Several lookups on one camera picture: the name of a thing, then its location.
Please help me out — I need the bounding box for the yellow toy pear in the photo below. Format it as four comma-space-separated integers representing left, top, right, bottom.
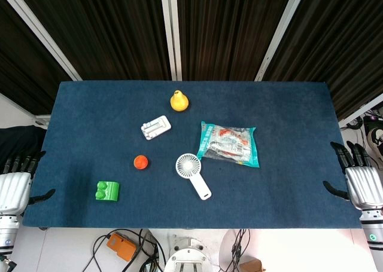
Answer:
170, 90, 190, 113

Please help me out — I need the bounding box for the orange ball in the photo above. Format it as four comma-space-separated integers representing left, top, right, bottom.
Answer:
133, 155, 149, 170

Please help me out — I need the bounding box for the teal clear snack bag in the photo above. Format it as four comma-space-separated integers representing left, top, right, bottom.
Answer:
196, 121, 260, 169

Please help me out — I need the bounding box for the brown box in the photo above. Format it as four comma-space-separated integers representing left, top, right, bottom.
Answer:
238, 259, 266, 272

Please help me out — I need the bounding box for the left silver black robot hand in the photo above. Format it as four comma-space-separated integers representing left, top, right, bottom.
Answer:
0, 150, 56, 216

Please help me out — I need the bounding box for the green toy building block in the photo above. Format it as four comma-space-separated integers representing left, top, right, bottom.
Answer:
95, 181, 121, 202

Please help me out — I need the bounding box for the black fabric bundle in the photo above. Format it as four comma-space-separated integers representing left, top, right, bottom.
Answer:
0, 124, 46, 172

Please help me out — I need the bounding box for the orange box device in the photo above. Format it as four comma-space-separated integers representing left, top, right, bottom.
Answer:
107, 232, 138, 262

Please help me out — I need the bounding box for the white rectangular pack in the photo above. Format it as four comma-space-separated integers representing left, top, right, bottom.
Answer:
141, 114, 174, 142

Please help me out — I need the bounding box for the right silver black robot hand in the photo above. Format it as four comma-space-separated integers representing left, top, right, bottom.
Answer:
323, 141, 383, 212

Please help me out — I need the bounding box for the white frame rail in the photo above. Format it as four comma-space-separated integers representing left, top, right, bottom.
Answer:
339, 92, 383, 128
0, 92, 52, 126

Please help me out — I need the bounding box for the dark pleated curtain panel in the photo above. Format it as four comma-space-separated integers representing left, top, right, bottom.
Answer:
263, 0, 383, 121
0, 0, 72, 115
13, 0, 177, 81
176, 0, 296, 81

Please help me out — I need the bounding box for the white handheld fan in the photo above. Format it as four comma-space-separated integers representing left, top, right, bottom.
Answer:
175, 153, 212, 201

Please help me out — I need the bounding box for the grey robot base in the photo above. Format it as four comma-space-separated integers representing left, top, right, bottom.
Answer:
163, 235, 214, 272

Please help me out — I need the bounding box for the white frame post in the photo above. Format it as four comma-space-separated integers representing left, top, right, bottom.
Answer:
159, 0, 183, 81
0, 0, 83, 81
254, 0, 309, 82

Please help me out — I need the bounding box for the blue felt table cloth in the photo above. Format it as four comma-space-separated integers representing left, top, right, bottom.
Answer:
22, 80, 363, 230

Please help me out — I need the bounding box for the black cable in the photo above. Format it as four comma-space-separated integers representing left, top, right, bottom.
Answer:
82, 228, 166, 272
224, 228, 251, 272

